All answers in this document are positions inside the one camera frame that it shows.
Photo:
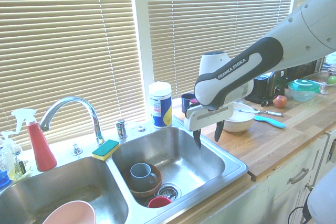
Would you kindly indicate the silver butter knife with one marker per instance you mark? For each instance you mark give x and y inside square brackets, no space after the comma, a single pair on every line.
[273,113]

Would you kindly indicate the brown wooden bowl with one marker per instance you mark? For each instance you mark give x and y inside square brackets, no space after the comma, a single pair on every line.
[157,182]

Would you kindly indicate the small chrome sink knob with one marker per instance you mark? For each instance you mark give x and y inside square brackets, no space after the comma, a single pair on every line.
[76,149]

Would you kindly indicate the clear plastic box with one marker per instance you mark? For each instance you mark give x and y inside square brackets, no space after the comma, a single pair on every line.
[323,85]

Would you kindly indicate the stainless steel double sink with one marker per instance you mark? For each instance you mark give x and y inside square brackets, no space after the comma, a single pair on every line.
[183,153]

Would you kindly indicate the plastic container green lid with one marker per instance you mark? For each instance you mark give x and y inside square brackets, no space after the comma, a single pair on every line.
[303,90]

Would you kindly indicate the clear pump soap bottle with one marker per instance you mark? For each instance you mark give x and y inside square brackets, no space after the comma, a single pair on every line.
[7,155]

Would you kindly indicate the red spray bottle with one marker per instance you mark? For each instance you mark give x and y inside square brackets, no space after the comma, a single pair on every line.
[42,153]

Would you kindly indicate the grey mug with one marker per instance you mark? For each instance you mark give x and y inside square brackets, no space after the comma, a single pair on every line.
[140,176]

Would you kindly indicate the large white bowl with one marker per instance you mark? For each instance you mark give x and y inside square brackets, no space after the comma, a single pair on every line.
[239,124]

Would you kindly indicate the pink bowl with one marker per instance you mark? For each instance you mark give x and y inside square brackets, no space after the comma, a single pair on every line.
[71,213]

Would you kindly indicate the yellow and green sponge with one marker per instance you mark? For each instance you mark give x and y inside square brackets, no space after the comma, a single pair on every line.
[105,150]

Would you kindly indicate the green apple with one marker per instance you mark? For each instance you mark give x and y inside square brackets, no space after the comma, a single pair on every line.
[332,79]

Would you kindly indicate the chrome sink hole cap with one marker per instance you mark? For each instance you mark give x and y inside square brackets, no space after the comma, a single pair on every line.
[141,129]

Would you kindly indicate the dark blue mug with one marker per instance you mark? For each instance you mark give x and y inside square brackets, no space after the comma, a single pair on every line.
[187,102]

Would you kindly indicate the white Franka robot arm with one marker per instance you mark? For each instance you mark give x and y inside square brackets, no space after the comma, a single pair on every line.
[236,77]

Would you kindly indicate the red cup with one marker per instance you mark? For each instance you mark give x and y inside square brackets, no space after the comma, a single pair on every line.
[158,202]

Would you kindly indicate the chrome curved faucet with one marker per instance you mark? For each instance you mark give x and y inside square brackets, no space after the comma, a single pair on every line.
[78,100]

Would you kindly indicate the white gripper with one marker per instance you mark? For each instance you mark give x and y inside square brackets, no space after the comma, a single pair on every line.
[207,119]

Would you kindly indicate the red apple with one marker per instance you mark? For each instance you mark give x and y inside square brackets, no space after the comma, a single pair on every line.
[279,101]

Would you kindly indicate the black appliance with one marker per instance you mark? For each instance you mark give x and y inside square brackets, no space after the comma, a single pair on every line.
[302,70]

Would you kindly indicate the white wipes canister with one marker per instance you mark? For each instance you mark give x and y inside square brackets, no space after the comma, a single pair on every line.
[160,108]

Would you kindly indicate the teal plastic knife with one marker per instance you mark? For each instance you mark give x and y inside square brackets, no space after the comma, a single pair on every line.
[270,122]

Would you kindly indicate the black toaster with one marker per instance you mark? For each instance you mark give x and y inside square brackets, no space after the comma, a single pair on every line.
[265,87]

